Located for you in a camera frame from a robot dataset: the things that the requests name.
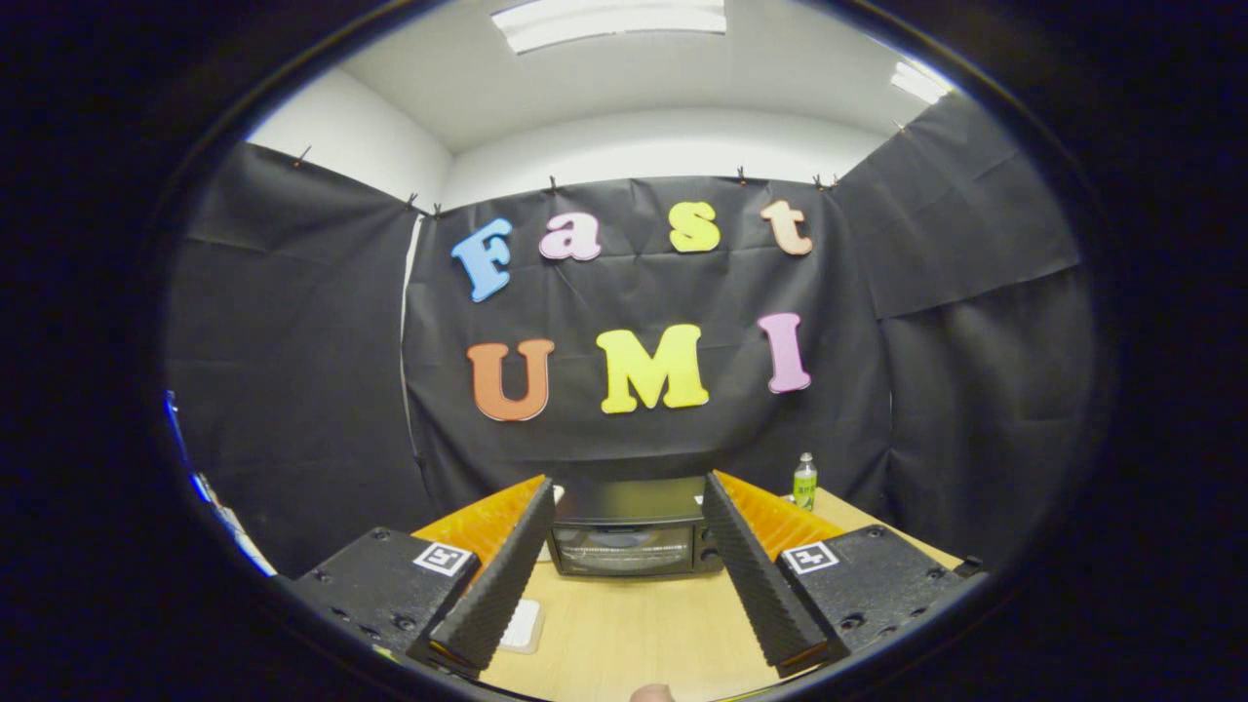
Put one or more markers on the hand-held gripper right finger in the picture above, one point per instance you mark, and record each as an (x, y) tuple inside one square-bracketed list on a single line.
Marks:
[(756, 575)]

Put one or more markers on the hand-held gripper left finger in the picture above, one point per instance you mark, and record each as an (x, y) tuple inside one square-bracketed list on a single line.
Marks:
[(497, 585)]

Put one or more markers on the black toaster oven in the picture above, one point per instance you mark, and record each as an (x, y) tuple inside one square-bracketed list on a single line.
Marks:
[(624, 512)]

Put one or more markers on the white rectangular plate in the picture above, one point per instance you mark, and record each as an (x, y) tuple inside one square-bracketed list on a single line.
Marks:
[(524, 624)]

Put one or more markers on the green label drink bottle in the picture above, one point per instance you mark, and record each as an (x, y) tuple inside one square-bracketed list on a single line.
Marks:
[(805, 485)]

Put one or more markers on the black backdrop cloth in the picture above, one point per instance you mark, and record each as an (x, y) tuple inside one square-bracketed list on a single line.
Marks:
[(643, 292)]

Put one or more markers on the small ceiling light panel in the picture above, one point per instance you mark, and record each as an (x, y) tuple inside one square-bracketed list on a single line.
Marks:
[(918, 83)]

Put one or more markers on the large ceiling light panel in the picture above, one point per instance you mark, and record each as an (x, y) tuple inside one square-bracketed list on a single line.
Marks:
[(604, 19)]

